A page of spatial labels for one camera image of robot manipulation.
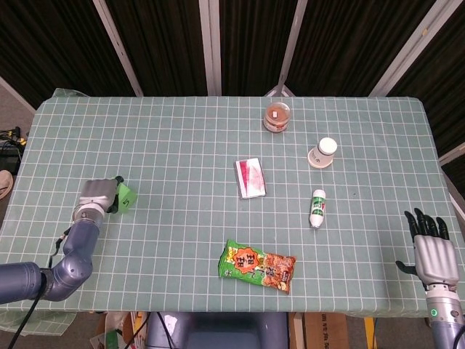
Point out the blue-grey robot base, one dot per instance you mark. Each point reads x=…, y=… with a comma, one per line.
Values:
x=218, y=331

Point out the green orange snack bag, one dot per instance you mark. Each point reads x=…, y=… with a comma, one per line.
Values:
x=254, y=267

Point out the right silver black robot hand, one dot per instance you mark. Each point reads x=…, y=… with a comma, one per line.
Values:
x=434, y=258

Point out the green object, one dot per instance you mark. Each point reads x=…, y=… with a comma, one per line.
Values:
x=127, y=200

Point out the white partition frame post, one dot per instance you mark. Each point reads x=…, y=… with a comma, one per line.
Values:
x=290, y=40
x=454, y=152
x=210, y=47
x=407, y=54
x=120, y=54

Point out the black electrical equipment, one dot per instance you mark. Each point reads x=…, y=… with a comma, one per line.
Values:
x=9, y=158

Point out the tan shoe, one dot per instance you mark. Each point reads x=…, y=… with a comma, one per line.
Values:
x=4, y=183

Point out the red white flat box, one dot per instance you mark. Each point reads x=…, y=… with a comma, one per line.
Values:
x=250, y=178

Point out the white green small bottle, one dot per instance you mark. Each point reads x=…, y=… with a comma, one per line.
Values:
x=318, y=209

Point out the brown cardboard box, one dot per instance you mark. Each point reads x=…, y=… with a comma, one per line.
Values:
x=325, y=332

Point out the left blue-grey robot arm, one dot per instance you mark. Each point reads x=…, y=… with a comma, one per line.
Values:
x=72, y=269

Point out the green checkered tablecloth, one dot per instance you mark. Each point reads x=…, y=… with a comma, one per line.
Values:
x=181, y=145

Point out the printed paper bag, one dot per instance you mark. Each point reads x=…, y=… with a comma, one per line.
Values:
x=116, y=334

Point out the white paper cup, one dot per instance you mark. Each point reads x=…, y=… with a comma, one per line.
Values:
x=321, y=154

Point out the clear plastic snack jar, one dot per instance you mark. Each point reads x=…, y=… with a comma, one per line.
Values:
x=277, y=116

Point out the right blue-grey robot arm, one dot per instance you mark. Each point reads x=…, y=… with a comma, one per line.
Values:
x=445, y=323

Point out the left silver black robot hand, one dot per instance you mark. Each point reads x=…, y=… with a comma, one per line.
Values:
x=96, y=191

